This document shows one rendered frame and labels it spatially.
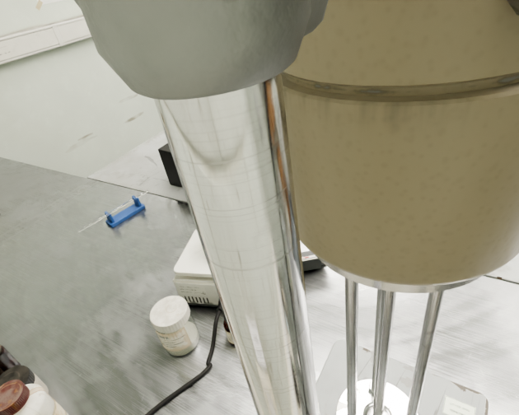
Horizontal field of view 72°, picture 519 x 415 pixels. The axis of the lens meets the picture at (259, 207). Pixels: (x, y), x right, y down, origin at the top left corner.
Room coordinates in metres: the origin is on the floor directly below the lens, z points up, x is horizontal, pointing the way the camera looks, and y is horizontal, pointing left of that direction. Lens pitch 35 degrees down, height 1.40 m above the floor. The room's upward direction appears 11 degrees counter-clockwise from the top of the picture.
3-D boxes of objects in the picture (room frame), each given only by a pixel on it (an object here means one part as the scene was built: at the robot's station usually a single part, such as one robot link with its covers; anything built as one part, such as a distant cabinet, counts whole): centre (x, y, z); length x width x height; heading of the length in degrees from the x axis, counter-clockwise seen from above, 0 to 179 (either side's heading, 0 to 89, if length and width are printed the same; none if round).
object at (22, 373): (0.31, 0.40, 0.93); 0.05 x 0.05 x 0.06
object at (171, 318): (0.37, 0.17, 0.94); 0.06 x 0.06 x 0.08
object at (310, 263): (0.49, -0.06, 0.92); 0.09 x 0.06 x 0.04; 90
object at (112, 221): (0.78, 0.34, 0.92); 0.10 x 0.03 x 0.04; 132
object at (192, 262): (0.48, 0.09, 0.98); 0.12 x 0.12 x 0.01; 71
